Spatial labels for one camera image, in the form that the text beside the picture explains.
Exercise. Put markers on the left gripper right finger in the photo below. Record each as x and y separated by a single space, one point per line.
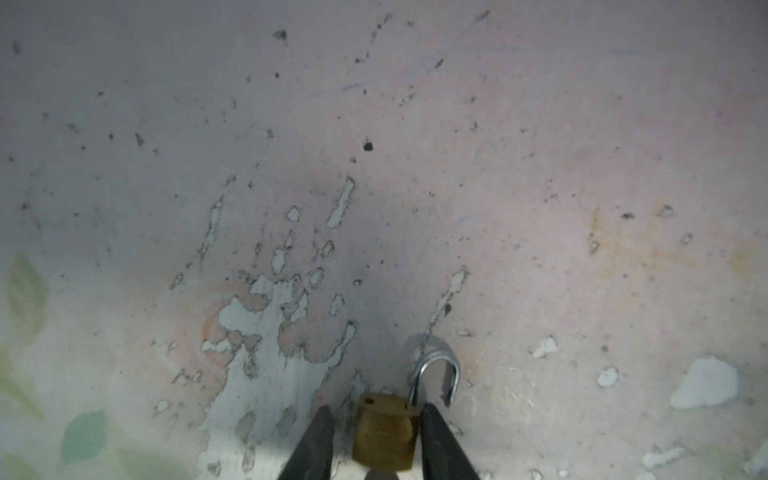
442 456

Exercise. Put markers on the small brass padlock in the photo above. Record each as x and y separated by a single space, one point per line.
387 426

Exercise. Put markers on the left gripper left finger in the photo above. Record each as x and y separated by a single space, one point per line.
312 457

